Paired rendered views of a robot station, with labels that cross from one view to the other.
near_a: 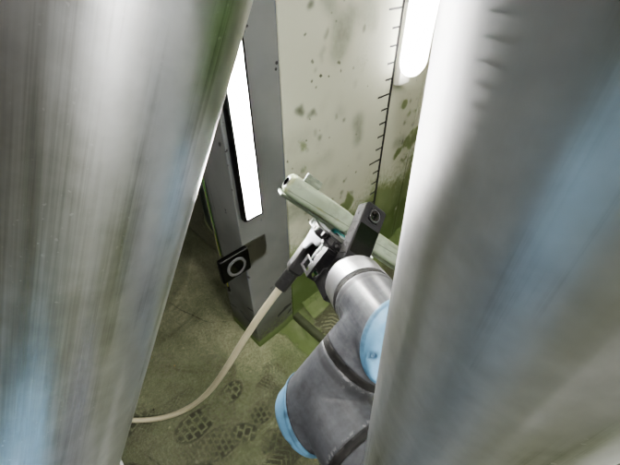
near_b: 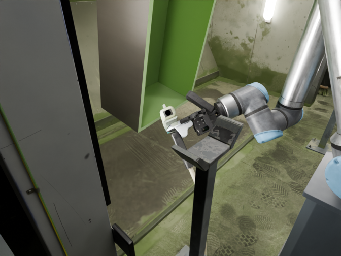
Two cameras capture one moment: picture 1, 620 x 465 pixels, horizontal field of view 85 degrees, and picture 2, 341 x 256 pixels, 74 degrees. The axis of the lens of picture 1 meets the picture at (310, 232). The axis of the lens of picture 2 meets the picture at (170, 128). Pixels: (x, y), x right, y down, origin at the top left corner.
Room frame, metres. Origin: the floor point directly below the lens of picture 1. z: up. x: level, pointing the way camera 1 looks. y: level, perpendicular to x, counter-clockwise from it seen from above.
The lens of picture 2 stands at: (0.57, 0.67, 1.23)
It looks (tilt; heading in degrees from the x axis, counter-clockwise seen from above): 32 degrees down; 268
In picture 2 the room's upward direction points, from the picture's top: straight up
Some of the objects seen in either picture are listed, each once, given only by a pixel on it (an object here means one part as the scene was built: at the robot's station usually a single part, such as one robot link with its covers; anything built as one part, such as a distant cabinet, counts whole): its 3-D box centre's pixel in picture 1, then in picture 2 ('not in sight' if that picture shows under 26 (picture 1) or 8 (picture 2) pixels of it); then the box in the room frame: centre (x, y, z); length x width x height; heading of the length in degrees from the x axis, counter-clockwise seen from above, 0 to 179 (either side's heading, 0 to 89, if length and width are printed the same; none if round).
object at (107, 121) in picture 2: not in sight; (151, 102); (0.67, -1.67, 0.11); 2.70 x 0.02 x 0.13; 44
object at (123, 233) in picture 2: (234, 265); (123, 240); (0.70, 0.22, 0.51); 0.10 x 0.02 x 0.09; 134
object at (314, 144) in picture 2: not in sight; (321, 147); (-0.85, -0.90, 0.01); 0.20 x 0.20 x 0.01; 44
